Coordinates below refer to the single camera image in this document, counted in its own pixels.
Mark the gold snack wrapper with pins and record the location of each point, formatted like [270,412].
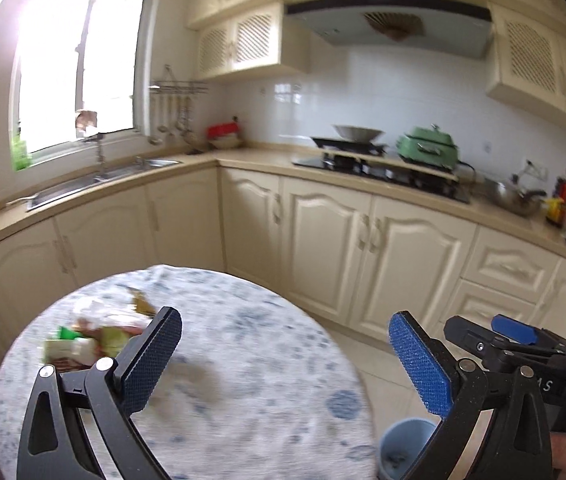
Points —
[142,304]

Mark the green wrapper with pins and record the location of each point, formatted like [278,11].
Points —
[69,333]

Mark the green dish soap bottle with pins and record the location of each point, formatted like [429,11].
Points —
[20,155]

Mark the snack packet pile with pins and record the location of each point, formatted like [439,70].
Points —
[98,310]

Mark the white and green packet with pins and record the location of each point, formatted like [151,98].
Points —
[65,349]

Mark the cream lattice door cabinet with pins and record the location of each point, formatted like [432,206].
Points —
[528,60]
[253,40]

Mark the hanging utensil rack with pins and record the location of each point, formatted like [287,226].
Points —
[178,87]

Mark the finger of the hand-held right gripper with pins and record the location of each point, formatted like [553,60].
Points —
[513,329]
[473,340]

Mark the grey range hood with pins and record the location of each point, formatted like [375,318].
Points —
[343,25]

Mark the yellow snack packet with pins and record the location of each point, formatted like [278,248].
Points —
[113,340]

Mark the kitchen window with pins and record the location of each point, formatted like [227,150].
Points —
[63,60]

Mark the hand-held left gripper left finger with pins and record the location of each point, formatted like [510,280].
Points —
[155,355]

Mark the pink sausage wrapper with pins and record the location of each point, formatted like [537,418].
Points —
[83,325]

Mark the blue plastic bucket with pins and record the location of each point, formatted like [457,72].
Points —
[403,440]

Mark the steel faucet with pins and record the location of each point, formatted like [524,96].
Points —
[99,152]

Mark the red plastic container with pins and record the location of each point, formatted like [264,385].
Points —
[223,131]

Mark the green electric pot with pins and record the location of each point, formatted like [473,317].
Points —
[428,147]

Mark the cream lower kitchen cabinets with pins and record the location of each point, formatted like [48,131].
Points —
[323,240]

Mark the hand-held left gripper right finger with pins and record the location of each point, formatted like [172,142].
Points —
[420,365]

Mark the black gas stove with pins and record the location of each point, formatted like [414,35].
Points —
[413,182]

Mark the steel kitchen sink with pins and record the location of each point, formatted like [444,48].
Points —
[113,172]

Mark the round table with patterned cloth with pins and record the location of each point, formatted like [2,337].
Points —
[243,350]

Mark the white bowl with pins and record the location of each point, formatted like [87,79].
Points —
[227,143]

